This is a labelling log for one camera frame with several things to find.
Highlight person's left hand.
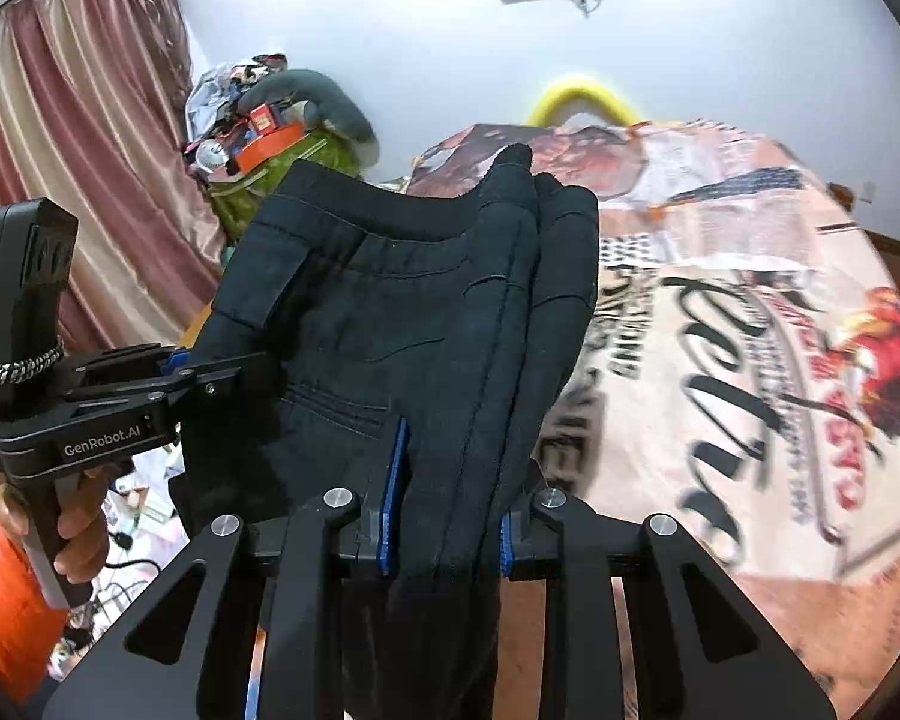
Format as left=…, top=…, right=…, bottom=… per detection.
left=0, top=463, right=114, bottom=580

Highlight printed plastic bag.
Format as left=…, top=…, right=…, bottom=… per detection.
left=186, top=62, right=272, bottom=137

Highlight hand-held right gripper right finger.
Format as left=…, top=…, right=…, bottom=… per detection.
left=498, top=457, right=838, bottom=720

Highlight newspaper printed blanket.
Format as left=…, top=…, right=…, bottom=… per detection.
left=405, top=118, right=900, bottom=720

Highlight black power cable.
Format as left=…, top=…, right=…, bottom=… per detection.
left=107, top=531, right=175, bottom=575

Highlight grey plush toy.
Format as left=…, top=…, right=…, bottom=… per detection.
left=289, top=69, right=380, bottom=160

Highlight person's left forearm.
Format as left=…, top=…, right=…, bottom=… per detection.
left=0, top=521, right=70, bottom=704

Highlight braided wrist strap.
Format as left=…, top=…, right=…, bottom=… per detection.
left=0, top=336, right=66, bottom=389

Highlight pink curtain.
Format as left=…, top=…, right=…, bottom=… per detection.
left=0, top=0, right=227, bottom=362

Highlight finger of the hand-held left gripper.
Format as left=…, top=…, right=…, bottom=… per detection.
left=73, top=343, right=193, bottom=385
left=63, top=355, right=272, bottom=425

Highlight orange box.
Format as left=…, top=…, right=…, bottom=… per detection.
left=235, top=105, right=305, bottom=167

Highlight yellow foam ring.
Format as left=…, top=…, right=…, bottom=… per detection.
left=525, top=75, right=650, bottom=125

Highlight black pants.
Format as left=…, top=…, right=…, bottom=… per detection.
left=169, top=144, right=599, bottom=720

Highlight green bag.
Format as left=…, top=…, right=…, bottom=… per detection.
left=208, top=131, right=362, bottom=242

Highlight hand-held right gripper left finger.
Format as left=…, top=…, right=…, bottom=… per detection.
left=41, top=418, right=413, bottom=720

